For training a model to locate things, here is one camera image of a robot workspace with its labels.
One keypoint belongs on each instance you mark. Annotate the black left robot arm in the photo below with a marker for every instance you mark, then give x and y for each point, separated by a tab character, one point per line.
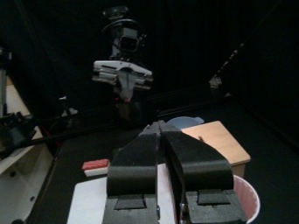
133	112

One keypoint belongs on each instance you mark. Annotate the red and white block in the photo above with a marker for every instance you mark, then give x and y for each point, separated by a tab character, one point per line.
95	167

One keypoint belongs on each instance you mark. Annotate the wooden drawer box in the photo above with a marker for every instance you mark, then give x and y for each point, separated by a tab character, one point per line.
222	143

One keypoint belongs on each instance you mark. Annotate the light blue bowl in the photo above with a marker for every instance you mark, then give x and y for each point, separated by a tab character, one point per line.
183	122

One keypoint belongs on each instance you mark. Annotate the red plastic cup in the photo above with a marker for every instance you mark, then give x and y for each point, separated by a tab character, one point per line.
249	198

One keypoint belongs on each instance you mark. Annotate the white cloth clip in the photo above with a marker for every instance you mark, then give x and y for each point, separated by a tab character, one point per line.
215	82

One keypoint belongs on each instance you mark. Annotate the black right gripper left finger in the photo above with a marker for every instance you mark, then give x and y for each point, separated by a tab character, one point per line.
133	169

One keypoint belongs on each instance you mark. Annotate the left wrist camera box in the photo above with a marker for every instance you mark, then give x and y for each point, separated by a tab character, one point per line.
127	40

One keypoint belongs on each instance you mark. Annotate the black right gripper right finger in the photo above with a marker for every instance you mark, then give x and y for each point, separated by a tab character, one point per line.
202	169

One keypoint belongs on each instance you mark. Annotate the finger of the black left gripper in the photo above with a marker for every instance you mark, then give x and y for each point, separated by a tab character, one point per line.
131	84
122	83

